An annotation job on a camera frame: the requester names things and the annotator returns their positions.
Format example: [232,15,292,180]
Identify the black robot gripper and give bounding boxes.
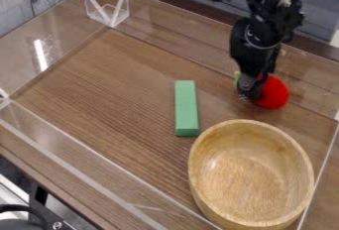
[230,19,281,101]

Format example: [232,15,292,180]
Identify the red plush strawberry toy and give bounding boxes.
[240,74,289,109]

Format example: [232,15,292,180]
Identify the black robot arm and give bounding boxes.
[212,0,305,101]

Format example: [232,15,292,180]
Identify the green rectangular block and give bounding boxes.
[176,80,201,137]

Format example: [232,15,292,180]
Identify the wooden bowl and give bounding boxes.
[189,119,314,230]

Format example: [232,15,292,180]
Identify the clear acrylic corner bracket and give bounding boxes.
[85,0,130,28]

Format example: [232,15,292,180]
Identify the clear acrylic tray wall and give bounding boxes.
[0,90,221,230]

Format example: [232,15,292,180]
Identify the black table clamp mount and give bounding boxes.
[30,185,77,230]

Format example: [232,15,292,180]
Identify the black cable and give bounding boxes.
[0,202,42,230]

